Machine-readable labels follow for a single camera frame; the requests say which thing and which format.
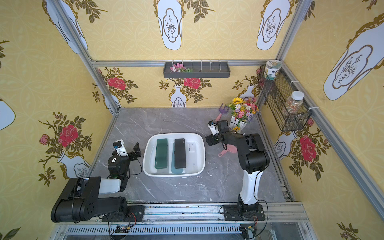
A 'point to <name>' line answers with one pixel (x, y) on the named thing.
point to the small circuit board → (122, 229)
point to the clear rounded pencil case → (192, 157)
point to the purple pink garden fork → (221, 111)
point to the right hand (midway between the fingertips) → (217, 136)
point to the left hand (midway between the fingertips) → (124, 145)
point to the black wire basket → (277, 91)
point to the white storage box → (149, 153)
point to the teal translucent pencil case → (173, 169)
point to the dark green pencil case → (161, 157)
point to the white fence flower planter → (242, 110)
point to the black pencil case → (179, 153)
